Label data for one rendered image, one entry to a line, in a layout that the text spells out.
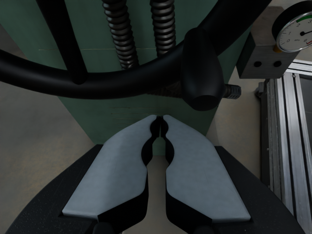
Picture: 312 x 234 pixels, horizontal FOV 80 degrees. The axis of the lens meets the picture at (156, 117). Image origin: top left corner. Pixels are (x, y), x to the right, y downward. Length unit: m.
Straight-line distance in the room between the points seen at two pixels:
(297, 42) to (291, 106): 0.54
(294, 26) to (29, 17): 0.41
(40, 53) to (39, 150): 0.68
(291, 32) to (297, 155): 0.50
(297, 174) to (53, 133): 1.03
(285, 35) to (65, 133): 0.95
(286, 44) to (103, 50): 0.31
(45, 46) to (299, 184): 0.75
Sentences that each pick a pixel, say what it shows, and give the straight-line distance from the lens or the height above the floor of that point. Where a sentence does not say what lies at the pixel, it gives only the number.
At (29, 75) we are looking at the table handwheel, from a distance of 0.21.
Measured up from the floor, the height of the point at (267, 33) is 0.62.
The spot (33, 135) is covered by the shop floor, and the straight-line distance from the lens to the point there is 1.13.
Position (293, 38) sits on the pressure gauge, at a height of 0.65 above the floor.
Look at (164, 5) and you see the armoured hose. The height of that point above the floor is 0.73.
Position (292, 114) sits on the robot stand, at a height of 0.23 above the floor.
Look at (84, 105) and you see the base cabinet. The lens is 0.57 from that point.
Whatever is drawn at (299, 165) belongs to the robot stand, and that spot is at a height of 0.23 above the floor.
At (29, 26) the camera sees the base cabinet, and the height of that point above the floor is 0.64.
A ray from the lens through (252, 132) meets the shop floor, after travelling 1.02.
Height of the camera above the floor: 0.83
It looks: 58 degrees down
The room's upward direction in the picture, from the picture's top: 4 degrees counter-clockwise
